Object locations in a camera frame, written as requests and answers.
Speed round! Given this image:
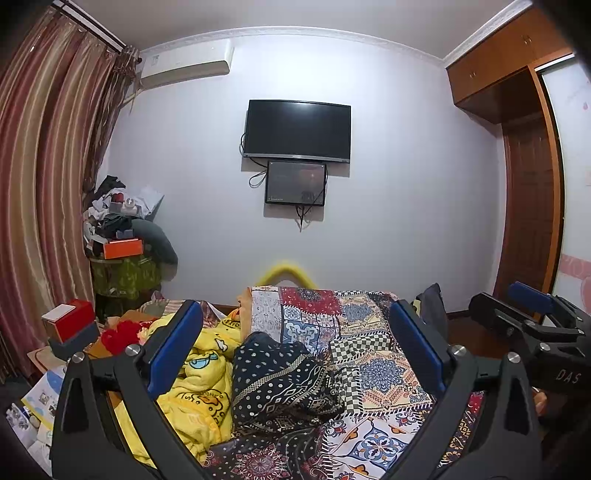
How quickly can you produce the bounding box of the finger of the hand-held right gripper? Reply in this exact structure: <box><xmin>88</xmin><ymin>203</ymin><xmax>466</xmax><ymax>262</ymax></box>
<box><xmin>505</xmin><ymin>281</ymin><xmax>591</xmax><ymax>324</ymax></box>
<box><xmin>468</xmin><ymin>292</ymin><xmax>587</xmax><ymax>352</ymax></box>

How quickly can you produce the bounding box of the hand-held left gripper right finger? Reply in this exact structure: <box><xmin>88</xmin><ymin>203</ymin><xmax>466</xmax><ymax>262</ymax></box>
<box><xmin>388</xmin><ymin>299</ymin><xmax>543</xmax><ymax>480</ymax></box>

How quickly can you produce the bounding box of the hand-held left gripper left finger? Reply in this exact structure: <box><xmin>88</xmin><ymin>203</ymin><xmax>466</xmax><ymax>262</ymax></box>
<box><xmin>52</xmin><ymin>299</ymin><xmax>208</xmax><ymax>480</ymax></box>

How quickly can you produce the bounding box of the navy patterned hooded garment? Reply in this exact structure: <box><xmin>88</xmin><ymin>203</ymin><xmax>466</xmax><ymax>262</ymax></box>
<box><xmin>231</xmin><ymin>331</ymin><xmax>345</xmax><ymax>435</ymax></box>

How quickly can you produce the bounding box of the yellow cartoon blanket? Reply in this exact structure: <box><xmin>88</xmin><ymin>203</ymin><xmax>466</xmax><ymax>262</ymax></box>
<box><xmin>108</xmin><ymin>309</ymin><xmax>245</xmax><ymax>467</ymax></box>

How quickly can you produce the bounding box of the striped pillow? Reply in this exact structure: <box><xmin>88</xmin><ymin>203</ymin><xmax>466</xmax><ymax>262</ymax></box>
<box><xmin>139</xmin><ymin>298</ymin><xmax>185</xmax><ymax>319</ymax></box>

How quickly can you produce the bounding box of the dark blue bag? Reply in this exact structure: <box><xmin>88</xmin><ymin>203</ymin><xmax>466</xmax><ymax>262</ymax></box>
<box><xmin>416</xmin><ymin>283</ymin><xmax>448</xmax><ymax>342</ymax></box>

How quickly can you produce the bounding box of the patchwork print bedsheet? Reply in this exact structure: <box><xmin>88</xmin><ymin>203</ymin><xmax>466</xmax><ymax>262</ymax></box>
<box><xmin>203</xmin><ymin>285</ymin><xmax>485</xmax><ymax>480</ymax></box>

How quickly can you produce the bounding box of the red plush toy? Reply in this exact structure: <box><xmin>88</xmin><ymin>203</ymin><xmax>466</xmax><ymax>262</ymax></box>
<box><xmin>100</xmin><ymin>319</ymin><xmax>153</xmax><ymax>355</ymax></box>

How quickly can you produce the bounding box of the green patterned cloth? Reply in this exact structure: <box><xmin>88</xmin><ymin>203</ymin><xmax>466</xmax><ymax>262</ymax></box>
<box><xmin>90</xmin><ymin>254</ymin><xmax>162</xmax><ymax>298</ymax></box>

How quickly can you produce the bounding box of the brown wooden door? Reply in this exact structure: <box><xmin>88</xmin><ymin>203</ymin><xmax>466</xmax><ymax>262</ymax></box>
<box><xmin>493</xmin><ymin>115</ymin><xmax>561</xmax><ymax>305</ymax></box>

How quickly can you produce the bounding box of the red and white box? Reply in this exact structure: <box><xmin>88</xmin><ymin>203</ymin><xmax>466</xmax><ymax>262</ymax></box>
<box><xmin>41</xmin><ymin>299</ymin><xmax>95</xmax><ymax>343</ymax></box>

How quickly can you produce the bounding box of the orange box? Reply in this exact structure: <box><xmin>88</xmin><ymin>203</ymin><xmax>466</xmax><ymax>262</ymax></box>
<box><xmin>102</xmin><ymin>237</ymin><xmax>142</xmax><ymax>260</ymax></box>

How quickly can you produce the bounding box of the yellow curved foam tube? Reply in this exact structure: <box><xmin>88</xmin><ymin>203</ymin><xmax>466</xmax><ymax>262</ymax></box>
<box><xmin>256</xmin><ymin>261</ymin><xmax>317</xmax><ymax>288</ymax></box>

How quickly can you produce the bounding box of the pile of printed booklets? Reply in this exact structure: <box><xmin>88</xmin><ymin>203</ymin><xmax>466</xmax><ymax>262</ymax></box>
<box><xmin>7</xmin><ymin>364</ymin><xmax>68</xmax><ymax>462</ymax></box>

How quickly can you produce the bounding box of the pile of clutter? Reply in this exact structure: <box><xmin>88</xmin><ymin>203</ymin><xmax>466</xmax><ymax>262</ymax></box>
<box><xmin>83</xmin><ymin>174</ymin><xmax>164</xmax><ymax>243</ymax></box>

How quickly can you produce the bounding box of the brown striped curtain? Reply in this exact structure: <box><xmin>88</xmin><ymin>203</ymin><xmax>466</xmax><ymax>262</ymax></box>
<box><xmin>0</xmin><ymin>7</ymin><xmax>139</xmax><ymax>384</ymax></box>

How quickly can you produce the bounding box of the wooden overhead cabinet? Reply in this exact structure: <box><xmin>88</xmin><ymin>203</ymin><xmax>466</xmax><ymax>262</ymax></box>
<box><xmin>445</xmin><ymin>7</ymin><xmax>575</xmax><ymax>123</ymax></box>

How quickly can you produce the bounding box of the white air conditioner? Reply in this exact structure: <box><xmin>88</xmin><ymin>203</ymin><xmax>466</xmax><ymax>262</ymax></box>
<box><xmin>139</xmin><ymin>39</ymin><xmax>232</xmax><ymax>89</ymax></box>

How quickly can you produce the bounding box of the small black wall monitor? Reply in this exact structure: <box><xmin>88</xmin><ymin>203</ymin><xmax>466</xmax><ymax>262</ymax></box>
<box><xmin>264</xmin><ymin>160</ymin><xmax>328</xmax><ymax>206</ymax></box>

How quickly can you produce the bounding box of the black wall television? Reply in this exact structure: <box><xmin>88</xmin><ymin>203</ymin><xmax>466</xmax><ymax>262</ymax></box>
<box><xmin>242</xmin><ymin>99</ymin><xmax>352</xmax><ymax>164</ymax></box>

